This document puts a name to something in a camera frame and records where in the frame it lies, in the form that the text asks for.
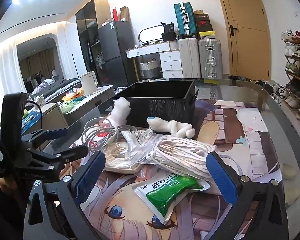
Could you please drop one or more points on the dark grey refrigerator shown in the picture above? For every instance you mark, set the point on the dark grey refrigerator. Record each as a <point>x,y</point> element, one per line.
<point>115,52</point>

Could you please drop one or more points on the black bag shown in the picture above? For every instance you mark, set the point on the black bag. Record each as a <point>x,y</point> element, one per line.
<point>168,31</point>

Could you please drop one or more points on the tan wooden door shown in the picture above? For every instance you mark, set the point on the tan wooden door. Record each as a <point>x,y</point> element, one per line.
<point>245,27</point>

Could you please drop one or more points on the white printed medicine packet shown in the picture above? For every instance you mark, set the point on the white printed medicine packet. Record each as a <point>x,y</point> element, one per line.
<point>136,138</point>

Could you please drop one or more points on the white foam wrap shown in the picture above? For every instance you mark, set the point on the white foam wrap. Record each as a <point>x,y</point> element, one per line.
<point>120,110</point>

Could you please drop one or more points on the teal suitcase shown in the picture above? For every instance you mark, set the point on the teal suitcase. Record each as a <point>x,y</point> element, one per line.
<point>186,20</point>

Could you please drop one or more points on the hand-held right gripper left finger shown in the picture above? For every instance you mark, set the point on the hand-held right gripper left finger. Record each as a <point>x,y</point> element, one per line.
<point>90,177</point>

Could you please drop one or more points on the black glass cabinet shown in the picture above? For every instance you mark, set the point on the black glass cabinet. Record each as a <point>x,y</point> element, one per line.
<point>88,30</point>

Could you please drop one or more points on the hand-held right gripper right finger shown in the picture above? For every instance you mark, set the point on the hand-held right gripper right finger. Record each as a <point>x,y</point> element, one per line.
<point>222,177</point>

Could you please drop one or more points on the metal shoe rack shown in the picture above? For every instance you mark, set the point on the metal shoe rack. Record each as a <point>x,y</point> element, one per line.
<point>296,78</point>

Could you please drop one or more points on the shoe rack with shoes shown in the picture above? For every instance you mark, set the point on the shoe rack with shoes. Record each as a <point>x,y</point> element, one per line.
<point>293,52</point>

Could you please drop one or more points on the brown cardboard shoe box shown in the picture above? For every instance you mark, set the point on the brown cardboard shoe box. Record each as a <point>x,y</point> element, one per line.
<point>199,12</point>

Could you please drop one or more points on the yellow black shoe box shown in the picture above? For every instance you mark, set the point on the yellow black shoe box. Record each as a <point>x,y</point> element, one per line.
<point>207,33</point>

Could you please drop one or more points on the white drawer dresser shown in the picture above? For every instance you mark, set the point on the white drawer dresser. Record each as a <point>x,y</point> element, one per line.
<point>170,60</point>

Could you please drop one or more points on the anime printed desk mat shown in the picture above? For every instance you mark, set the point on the anime printed desk mat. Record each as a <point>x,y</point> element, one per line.
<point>252,142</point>

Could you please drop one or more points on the dark shoe box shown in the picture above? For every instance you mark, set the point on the dark shoe box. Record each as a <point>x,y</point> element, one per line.
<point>204,28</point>

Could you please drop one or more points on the white topped side table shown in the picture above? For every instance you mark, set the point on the white topped side table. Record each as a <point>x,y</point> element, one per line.
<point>90,101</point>

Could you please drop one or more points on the white plush toy blue tip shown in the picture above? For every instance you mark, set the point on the white plush toy blue tip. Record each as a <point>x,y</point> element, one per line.
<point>175,127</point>

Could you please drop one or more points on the oval mirror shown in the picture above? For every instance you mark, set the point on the oval mirror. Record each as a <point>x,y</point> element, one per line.
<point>150,30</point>

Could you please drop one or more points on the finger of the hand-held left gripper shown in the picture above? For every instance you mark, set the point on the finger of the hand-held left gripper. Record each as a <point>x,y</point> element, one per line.
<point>73,153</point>
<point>55,133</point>

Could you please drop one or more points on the silver suitcase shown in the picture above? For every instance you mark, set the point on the silver suitcase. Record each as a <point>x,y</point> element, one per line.
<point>210,57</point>

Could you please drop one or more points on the black cardboard box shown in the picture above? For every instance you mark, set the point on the black cardboard box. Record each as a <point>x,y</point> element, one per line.
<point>162,110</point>

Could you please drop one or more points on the white electric kettle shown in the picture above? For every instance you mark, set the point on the white electric kettle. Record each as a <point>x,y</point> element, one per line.
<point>88,82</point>

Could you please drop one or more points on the woven laundry basket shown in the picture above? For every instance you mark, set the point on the woven laundry basket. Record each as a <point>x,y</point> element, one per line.
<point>150,68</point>

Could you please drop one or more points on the tall cardboard box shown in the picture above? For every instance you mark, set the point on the tall cardboard box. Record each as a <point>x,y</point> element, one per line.
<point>124,13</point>

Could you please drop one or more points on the black shoe box red logo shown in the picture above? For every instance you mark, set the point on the black shoe box red logo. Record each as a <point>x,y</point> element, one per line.
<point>202,20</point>

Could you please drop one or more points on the white sheer curtain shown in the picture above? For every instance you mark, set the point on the white sheer curtain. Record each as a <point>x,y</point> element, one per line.
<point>5,75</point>

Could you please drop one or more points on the green white medicine packet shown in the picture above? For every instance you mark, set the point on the green white medicine packet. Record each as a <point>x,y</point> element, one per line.
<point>170,195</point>

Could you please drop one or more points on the white suitcase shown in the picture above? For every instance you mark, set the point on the white suitcase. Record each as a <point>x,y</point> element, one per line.
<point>188,57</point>

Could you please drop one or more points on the colourful snack pile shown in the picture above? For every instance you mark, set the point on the colourful snack pile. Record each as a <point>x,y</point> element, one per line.
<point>73,96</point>

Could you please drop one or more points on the bed with dark bedding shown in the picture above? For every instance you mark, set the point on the bed with dark bedding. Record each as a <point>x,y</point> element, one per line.
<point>60,85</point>

